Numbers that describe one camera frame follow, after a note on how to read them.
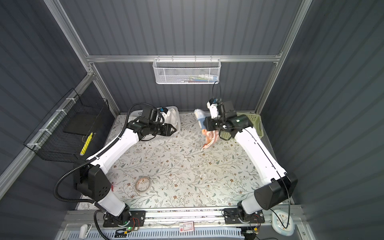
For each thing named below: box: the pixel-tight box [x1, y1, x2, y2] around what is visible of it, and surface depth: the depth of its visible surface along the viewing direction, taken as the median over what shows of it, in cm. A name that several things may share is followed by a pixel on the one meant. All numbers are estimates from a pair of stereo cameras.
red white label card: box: [179, 221, 195, 233], surface depth 72 cm
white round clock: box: [271, 210, 294, 236], surface depth 71 cm
